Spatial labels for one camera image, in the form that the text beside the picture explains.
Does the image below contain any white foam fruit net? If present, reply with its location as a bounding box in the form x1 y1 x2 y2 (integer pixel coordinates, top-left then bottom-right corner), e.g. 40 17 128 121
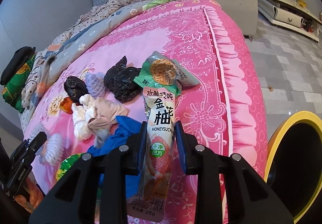
29 122 64 166

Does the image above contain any honeysuckle pomelo snack wrapper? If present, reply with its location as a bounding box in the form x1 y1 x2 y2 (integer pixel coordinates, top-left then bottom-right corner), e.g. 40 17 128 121
127 87 175 222

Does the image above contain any yellow rim trash bin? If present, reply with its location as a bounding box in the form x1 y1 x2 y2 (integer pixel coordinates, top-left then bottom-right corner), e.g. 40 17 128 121
264 111 321 223

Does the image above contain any person's left hand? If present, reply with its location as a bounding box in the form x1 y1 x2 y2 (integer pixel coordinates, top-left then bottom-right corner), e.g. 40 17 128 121
14 177 44 213

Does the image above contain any green shiny chip bag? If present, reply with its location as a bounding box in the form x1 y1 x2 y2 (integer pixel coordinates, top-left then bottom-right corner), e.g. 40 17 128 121
55 153 83 181

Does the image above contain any green floral fabric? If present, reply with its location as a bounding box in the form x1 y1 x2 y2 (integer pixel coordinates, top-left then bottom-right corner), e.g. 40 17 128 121
2 54 36 113

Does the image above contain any orange peel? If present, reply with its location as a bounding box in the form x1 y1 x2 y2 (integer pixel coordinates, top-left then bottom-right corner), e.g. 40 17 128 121
60 97 73 114

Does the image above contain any pink floral bedspread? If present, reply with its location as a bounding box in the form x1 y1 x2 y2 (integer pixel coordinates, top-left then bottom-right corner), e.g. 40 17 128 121
26 0 267 176

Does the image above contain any blue crumpled cloth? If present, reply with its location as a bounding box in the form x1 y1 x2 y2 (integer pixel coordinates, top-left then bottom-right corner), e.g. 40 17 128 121
87 116 141 199

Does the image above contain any beige crumpled cloth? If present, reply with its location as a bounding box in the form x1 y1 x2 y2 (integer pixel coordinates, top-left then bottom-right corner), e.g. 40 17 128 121
87 97 128 149

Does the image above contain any small black plastic bag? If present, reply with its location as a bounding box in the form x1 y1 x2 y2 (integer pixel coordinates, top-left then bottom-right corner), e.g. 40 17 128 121
64 76 88 104

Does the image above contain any black cloth item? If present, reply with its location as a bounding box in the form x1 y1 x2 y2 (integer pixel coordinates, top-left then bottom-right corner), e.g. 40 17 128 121
1 46 35 86

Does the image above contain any purple foam fruit net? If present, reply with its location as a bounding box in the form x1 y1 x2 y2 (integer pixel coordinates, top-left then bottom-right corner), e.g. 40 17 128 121
85 73 106 98

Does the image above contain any large black plastic bag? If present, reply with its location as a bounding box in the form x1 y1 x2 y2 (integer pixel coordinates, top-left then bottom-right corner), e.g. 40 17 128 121
104 56 142 103

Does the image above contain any grey patterned quilt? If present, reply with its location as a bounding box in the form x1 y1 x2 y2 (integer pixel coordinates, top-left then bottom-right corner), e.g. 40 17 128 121
21 0 182 114

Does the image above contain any green snack wrapper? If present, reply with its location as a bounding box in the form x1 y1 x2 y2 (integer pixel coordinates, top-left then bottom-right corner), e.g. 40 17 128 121
134 51 200 96

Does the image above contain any white low tv cabinet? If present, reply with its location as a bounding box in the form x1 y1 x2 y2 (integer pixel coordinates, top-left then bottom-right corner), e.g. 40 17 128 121
258 0 321 43

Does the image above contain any yellow toy on cabinet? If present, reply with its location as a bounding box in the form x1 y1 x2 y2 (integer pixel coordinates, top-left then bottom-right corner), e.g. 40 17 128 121
296 0 307 8

